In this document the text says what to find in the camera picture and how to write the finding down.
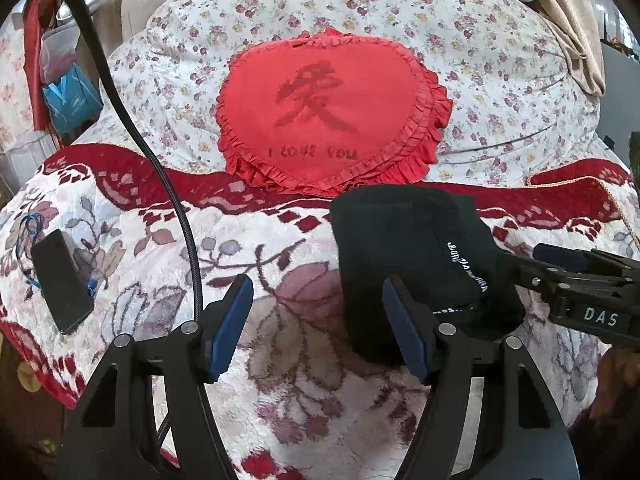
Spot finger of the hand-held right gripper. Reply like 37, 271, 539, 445
532, 242, 640, 277
500, 252, 640, 302

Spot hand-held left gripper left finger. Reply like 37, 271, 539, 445
62, 274, 255, 480

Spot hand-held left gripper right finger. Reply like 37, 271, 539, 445
382, 275, 581, 480

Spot black pants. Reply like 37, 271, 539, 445
330, 185, 526, 366

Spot red and white plush blanket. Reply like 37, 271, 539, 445
0, 142, 640, 480

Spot grey cabinet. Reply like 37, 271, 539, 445
597, 42, 640, 161

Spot black smartphone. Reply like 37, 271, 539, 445
31, 229, 96, 336

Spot white floral quilt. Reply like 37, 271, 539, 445
75, 0, 631, 191

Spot beige cloth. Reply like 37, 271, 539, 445
495, 0, 608, 96

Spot red heart-shaped ruffled pillow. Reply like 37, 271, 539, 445
216, 28, 453, 198

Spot blue bag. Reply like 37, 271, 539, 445
41, 62, 104, 136

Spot white plastic bag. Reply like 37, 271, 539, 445
39, 25, 83, 86

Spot red hanging cloth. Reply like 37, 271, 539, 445
22, 0, 63, 133

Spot black cable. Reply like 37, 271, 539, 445
27, 0, 206, 323

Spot thin blue cable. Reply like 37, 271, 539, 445
15, 212, 98, 298

